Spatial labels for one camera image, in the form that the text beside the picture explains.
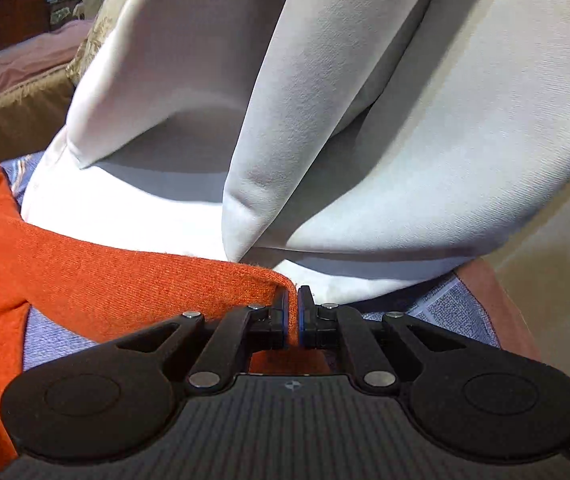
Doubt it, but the orange knit sweater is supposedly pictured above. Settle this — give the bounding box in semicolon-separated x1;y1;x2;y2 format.
0;158;334;474

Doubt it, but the blue plaid bed sheet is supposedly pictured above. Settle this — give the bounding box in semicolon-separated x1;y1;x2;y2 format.
1;152;500;370

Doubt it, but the white garment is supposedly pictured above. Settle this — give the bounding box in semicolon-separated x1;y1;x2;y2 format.
22;0;570;304

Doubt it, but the pink bed cover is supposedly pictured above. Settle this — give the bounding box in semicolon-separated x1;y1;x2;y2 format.
0;20;93;93

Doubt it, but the beige patterned pillow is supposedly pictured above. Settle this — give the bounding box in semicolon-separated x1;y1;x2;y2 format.
66;0;127;87

